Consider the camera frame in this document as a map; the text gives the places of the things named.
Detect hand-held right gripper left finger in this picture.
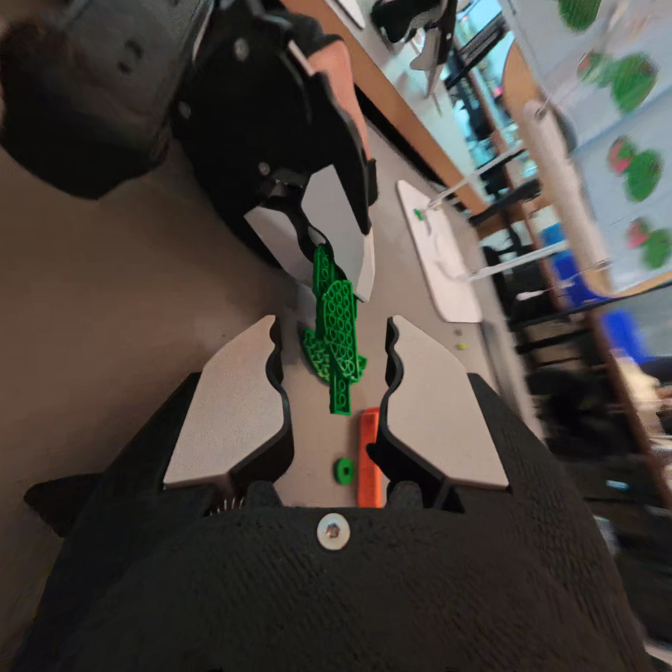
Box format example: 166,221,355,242
163,314,295,491

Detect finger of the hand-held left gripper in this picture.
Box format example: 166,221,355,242
301,163,377,304
244,196,317,288

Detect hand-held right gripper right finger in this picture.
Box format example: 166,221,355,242
376,314,512,493

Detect green lego plate assembly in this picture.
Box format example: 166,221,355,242
303,244,369,417

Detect orange lego brick separator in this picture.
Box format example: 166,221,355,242
356,407,385,509

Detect lego instruction booklet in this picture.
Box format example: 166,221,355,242
546,0,672,295

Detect book stand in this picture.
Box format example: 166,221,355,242
396,0,672,324

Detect black and white gripper tool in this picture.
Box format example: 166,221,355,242
370,0,462,99

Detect blue storage bins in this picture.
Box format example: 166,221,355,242
541,226,649,363

